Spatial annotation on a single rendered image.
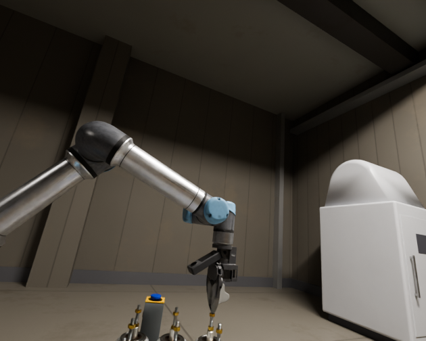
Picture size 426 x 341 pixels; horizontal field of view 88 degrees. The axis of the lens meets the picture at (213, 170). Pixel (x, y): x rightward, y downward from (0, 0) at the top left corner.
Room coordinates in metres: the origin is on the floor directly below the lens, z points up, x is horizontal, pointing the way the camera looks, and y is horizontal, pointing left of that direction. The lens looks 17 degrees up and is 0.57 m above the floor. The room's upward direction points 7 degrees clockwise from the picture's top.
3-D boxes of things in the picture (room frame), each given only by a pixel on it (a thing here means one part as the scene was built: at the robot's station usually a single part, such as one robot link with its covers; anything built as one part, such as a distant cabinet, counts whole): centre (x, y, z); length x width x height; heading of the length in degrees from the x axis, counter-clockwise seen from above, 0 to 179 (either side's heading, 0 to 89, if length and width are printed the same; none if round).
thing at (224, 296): (0.82, -0.08, 0.38); 0.06 x 0.03 x 0.09; 115
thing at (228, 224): (0.84, -0.06, 0.65); 0.09 x 0.08 x 0.11; 109
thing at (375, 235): (1.96, -1.48, 0.70); 0.69 x 0.59 x 1.39; 23
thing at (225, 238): (0.84, -0.06, 0.57); 0.08 x 0.08 x 0.05
